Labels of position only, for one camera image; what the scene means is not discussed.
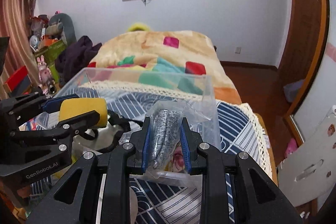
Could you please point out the colourful patchwork blanket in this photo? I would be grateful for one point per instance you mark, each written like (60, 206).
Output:
(157, 45)

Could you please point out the dark purple cloth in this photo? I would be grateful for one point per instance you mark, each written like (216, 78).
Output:
(76, 56)

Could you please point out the yellow green plush toy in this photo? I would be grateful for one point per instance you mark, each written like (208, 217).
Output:
(137, 27)

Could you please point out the pink rabbit figure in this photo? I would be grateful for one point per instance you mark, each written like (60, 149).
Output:
(43, 70)

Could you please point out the red box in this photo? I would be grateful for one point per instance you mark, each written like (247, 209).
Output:
(15, 78)

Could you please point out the yellow sponge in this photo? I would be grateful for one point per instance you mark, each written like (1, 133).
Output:
(84, 106)

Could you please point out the white wardrobe door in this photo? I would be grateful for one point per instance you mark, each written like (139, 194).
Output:
(323, 82)

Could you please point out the green cardboard box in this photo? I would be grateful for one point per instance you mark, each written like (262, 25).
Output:
(51, 52)

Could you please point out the striped pink curtain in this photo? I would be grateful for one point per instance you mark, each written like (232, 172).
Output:
(15, 16)

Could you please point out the grey cloth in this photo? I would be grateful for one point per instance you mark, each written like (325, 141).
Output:
(294, 91)

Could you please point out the grey plush toy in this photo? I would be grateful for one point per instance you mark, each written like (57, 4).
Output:
(65, 27)

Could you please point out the white wall outlet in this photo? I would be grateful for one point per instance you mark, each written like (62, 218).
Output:
(238, 50)

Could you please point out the pink item on floor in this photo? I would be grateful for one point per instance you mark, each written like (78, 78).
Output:
(291, 148)

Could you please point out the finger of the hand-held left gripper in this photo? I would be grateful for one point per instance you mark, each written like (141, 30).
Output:
(78, 121)
(60, 103)

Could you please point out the brown wooden door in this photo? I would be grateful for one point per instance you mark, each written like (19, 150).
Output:
(302, 29)

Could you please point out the steel scourer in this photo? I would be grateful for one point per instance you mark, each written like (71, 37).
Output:
(165, 129)

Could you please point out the clear plastic storage bin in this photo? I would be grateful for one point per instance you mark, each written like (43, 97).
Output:
(207, 98)

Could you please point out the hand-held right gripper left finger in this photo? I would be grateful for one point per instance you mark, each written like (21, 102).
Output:
(147, 146)

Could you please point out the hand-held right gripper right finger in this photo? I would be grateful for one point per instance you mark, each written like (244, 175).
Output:
(185, 148)

